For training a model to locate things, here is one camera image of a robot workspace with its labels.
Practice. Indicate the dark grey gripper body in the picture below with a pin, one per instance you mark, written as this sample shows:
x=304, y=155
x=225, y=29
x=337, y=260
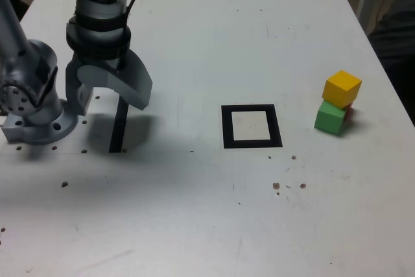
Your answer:
x=97, y=62

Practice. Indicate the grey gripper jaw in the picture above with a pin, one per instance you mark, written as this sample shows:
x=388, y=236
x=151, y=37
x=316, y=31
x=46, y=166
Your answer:
x=72, y=89
x=129, y=89

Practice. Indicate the green cube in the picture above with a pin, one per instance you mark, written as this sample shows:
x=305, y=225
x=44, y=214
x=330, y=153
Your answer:
x=329, y=119

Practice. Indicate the yellow cube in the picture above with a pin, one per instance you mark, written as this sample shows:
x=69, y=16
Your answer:
x=340, y=90

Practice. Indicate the red cube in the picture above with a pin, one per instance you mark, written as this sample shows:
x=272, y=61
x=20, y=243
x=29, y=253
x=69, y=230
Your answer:
x=349, y=113

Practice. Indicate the black tape square outline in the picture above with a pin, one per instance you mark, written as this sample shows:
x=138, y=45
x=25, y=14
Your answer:
x=227, y=127

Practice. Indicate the black tape strip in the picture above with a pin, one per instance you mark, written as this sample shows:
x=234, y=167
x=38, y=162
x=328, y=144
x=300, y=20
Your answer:
x=117, y=131

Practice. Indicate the dark bulky background object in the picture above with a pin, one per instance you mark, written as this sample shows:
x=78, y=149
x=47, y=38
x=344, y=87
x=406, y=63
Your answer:
x=395, y=37

